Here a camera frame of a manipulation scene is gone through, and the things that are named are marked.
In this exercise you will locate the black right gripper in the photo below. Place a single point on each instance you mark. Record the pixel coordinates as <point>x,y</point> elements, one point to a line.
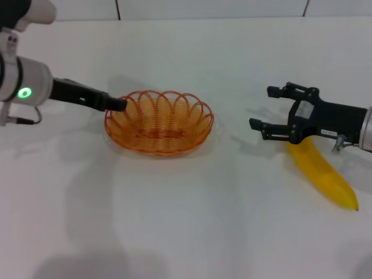
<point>328,119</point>

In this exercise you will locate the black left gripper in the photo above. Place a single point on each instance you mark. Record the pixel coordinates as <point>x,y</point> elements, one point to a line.
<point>75,93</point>

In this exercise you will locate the yellow banana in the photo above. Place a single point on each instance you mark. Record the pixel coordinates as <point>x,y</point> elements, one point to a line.
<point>322,171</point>

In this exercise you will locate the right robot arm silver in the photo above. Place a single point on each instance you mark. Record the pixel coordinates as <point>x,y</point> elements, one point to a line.
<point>367,130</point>

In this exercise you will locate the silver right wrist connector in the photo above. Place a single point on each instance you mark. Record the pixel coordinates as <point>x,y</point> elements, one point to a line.
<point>338,145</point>

